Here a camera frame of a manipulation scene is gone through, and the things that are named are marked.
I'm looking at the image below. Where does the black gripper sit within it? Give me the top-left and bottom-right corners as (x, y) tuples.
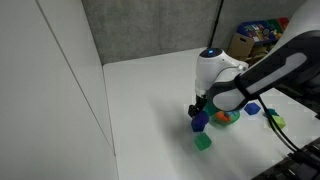
(187, 94), (208, 118)

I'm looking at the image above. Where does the blue cylinder block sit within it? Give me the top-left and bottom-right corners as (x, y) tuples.
(195, 111), (210, 126)

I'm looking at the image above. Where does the green bowl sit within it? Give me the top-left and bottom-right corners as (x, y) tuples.
(210, 109), (241, 127)

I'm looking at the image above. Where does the orange toy piece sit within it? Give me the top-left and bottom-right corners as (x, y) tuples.
(214, 111), (230, 122)

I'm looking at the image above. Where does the green cube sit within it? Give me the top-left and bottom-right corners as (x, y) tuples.
(193, 132), (213, 152)

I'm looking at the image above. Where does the light blue toy piece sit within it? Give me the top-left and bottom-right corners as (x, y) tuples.
(227, 110), (240, 120)

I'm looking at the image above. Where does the bright blue cube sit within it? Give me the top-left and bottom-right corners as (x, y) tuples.
(243, 101), (262, 116)

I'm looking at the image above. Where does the brown cardboard box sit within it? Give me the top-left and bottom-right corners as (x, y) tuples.
(227, 32), (256, 63)

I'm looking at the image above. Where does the lime green block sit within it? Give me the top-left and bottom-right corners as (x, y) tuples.
(268, 115), (287, 130)

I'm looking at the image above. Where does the thin black pole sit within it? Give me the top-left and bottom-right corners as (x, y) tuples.
(207, 0), (225, 49)

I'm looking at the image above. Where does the colourful toy box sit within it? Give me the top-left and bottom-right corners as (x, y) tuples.
(236, 17), (290, 46)

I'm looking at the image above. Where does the black cable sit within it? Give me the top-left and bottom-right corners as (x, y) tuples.
(256, 94), (303, 154)

